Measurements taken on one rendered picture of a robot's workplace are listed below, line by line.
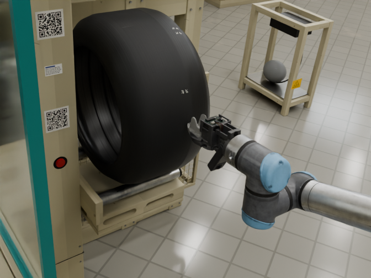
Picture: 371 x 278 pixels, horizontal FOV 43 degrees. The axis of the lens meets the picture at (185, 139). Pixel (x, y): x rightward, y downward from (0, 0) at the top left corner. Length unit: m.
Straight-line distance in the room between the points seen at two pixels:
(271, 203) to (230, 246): 1.55
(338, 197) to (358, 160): 2.55
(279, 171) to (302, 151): 2.52
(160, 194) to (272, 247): 1.25
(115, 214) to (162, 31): 0.63
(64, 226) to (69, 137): 0.36
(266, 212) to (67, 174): 0.67
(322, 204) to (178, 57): 0.59
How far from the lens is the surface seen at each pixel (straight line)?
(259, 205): 1.22
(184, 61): 1.42
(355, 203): 1.20
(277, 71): 4.20
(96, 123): 1.85
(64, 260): 1.81
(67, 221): 1.68
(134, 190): 1.64
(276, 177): 1.17
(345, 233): 3.07
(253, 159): 1.18
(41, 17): 1.28
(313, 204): 1.26
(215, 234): 2.80
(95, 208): 1.54
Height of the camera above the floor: 1.96
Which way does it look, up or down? 33 degrees down
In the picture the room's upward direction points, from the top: 6 degrees clockwise
